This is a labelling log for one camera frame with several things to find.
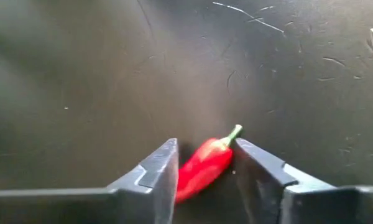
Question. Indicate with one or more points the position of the black table mat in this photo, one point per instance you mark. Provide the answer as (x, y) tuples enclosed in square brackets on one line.
[(112, 77)]

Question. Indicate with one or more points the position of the red toy chili pepper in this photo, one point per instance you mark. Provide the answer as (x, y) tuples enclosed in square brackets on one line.
[(205, 165)]

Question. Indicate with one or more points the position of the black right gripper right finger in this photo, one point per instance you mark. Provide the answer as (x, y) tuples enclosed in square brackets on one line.
[(267, 186)]

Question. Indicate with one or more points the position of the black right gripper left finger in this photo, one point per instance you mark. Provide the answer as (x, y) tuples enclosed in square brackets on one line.
[(149, 186)]

